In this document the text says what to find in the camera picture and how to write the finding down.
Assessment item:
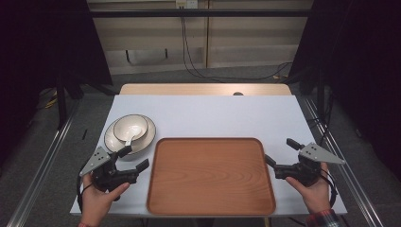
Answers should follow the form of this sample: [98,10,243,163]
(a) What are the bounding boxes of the black curtain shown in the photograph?
[0,0,113,160]
[288,0,401,173]

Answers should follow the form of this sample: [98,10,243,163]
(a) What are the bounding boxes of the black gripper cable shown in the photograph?
[319,167,339,209]
[76,157,96,213]

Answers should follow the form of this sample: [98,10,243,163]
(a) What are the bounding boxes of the brown wooden tray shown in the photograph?
[146,137,277,218]

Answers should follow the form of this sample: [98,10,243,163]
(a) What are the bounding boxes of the white table mat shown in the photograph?
[69,94,348,218]

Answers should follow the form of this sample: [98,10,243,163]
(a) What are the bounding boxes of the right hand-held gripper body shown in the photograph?
[273,142,346,187]

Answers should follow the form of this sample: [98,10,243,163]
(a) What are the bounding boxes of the white wall outlet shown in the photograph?
[175,0,200,9]

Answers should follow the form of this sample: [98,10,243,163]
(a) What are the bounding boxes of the yellow floor cable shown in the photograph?
[43,90,60,110]

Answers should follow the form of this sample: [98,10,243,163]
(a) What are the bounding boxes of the black horizontal bar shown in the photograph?
[89,9,312,19]

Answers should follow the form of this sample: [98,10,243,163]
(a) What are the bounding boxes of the person's left hand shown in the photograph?
[80,172,131,227]

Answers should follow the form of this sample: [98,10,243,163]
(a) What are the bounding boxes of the aluminium floor rail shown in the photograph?
[300,96,385,227]
[6,99,82,227]

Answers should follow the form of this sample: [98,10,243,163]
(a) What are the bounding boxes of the black wall cables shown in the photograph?
[180,15,293,81]

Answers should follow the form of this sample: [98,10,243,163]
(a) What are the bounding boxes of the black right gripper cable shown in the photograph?
[319,167,339,209]

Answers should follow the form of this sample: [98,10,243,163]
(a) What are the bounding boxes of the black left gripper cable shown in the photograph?
[76,157,96,213]

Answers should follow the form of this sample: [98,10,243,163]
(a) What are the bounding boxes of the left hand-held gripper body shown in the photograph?
[78,146,140,193]

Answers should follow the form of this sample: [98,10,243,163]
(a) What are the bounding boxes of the white bowl with dark rim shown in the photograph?
[113,113,149,143]

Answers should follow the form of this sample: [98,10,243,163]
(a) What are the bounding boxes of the white plate with dark rim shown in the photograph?
[103,113,157,156]

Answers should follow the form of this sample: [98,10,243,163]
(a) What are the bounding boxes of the person's right hand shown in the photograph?
[285,162,332,216]

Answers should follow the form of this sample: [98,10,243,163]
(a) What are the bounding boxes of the white ceramic spoon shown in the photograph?
[124,124,143,148]

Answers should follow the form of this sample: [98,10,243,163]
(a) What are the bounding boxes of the black stand post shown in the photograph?
[316,66,326,120]
[55,73,68,130]

